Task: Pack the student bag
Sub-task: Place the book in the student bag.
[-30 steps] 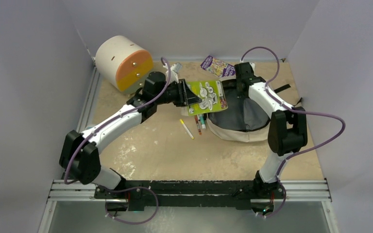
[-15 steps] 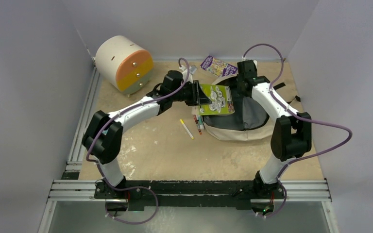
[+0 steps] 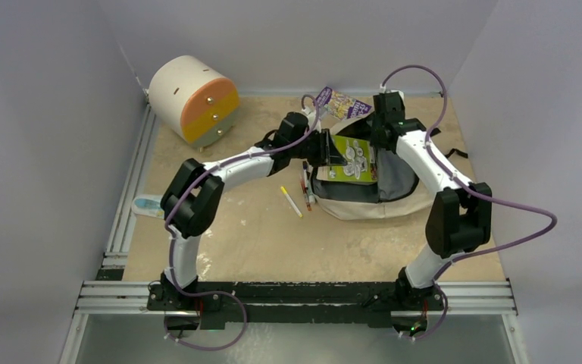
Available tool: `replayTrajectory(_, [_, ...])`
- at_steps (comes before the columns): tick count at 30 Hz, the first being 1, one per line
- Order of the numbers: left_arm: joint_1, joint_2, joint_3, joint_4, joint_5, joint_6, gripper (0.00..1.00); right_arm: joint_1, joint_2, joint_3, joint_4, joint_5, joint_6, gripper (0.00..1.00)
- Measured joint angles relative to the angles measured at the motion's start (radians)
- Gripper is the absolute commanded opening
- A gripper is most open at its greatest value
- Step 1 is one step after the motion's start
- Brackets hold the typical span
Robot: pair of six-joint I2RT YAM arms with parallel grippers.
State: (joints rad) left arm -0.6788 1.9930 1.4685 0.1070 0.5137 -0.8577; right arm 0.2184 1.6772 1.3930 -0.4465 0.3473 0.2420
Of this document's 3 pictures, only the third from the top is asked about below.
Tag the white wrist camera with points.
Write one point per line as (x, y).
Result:
(314, 117)
(384, 90)

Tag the purple paperback book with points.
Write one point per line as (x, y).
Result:
(341, 106)

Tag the light blue packaged item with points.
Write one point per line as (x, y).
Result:
(148, 205)

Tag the round white drawer cabinet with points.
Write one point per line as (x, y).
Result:
(194, 100)

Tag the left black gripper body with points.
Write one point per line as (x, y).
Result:
(311, 149)

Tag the green activity book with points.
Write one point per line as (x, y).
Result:
(360, 167)

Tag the yellow marker pen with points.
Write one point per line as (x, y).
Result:
(291, 201)

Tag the red orange pen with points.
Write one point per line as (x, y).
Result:
(305, 194)

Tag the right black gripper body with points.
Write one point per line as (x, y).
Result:
(375, 135)

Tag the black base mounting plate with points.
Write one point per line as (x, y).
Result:
(377, 304)

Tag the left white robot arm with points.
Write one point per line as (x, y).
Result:
(191, 201)

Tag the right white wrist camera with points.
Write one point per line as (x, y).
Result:
(384, 90)

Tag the blue capped white marker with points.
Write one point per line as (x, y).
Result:
(305, 175)

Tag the beige canvas backpack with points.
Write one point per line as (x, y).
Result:
(397, 192)

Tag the green white glue stick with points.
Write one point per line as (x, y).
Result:
(311, 196)

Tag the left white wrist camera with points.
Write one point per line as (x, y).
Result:
(314, 117)

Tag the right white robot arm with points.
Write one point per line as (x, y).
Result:
(458, 222)

